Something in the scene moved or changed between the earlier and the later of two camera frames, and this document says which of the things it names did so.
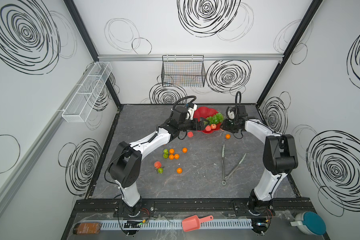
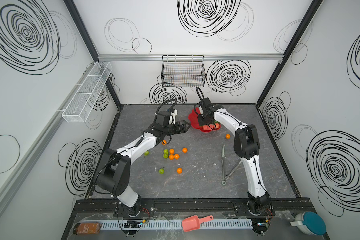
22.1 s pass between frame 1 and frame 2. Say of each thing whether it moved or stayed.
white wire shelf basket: stayed
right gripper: moved
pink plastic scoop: stayed
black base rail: stayed
